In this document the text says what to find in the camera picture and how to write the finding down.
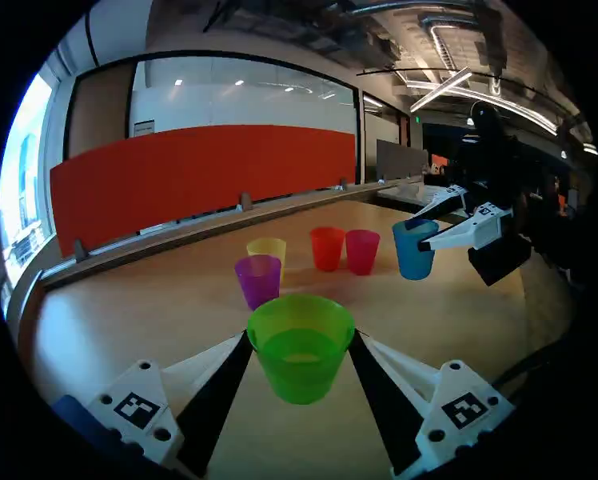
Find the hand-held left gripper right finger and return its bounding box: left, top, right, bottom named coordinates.
left=347, top=330, right=516, bottom=478

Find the pink plastic cup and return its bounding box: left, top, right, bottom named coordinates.
left=345, top=229, right=381, bottom=277

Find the purple plastic cup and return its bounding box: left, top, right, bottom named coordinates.
left=234, top=254, right=282, bottom=311

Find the blue plastic cup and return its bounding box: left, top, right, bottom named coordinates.
left=392, top=219, right=440, bottom=281

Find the yellow plastic cup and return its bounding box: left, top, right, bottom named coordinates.
left=246, top=237, right=287, bottom=282

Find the orange plastic cup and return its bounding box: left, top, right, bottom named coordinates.
left=309, top=226, right=346, bottom=273

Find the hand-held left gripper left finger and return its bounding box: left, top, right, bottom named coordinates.
left=86, top=329, right=253, bottom=477

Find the green plastic cup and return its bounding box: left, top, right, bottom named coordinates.
left=246, top=294, right=356, bottom=405

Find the red desk screen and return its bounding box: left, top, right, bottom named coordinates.
left=49, top=125, right=357, bottom=259

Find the grey desk screen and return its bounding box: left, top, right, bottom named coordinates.
left=376, top=138, right=430, bottom=180

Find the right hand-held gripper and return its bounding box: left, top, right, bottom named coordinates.
left=404, top=102, right=535, bottom=287

